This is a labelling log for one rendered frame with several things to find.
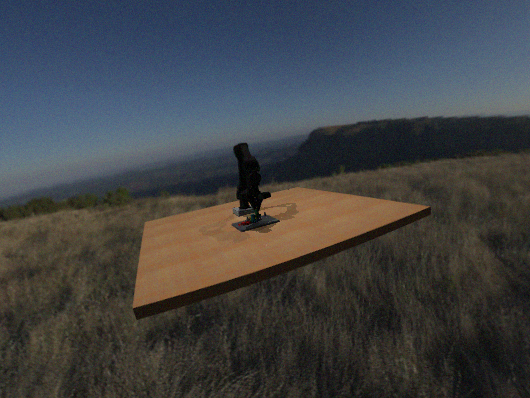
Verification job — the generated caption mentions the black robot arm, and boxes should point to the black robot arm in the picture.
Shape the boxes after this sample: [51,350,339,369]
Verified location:
[233,143,261,209]

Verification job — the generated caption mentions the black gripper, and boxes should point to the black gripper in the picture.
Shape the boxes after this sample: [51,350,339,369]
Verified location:
[246,183,271,212]

